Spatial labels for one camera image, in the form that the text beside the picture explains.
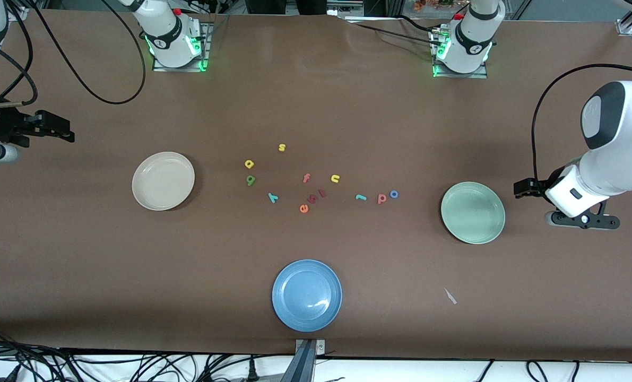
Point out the teal letter y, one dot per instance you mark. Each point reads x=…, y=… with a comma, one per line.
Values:
x=273, y=198

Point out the orange leafy decoration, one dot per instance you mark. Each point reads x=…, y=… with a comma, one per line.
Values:
x=432, y=4

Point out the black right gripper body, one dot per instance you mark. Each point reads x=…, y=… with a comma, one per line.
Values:
x=0, y=123

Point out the beige plate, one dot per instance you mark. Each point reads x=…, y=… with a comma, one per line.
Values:
x=163, y=181

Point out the white paper scrap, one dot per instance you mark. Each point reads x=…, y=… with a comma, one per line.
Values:
x=450, y=296

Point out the red letter p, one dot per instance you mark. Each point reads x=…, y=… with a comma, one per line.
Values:
x=381, y=199

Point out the brown paper table cover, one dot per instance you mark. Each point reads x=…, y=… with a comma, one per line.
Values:
x=316, y=95

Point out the orange letter e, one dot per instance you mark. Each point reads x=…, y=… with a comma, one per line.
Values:
x=303, y=209

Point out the black power plug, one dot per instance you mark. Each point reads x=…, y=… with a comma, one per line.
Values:
x=252, y=371

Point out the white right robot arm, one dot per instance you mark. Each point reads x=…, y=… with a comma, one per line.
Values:
x=167, y=37

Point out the aluminium camera pole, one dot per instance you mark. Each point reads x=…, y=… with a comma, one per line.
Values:
x=305, y=366

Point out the green plate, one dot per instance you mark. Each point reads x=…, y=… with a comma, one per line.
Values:
x=473, y=213

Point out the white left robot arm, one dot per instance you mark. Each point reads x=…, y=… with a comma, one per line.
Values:
x=472, y=42

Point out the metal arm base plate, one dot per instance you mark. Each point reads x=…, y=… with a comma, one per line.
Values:
x=205, y=48
x=456, y=75

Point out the blue plate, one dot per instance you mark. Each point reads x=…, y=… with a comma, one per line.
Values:
x=306, y=295

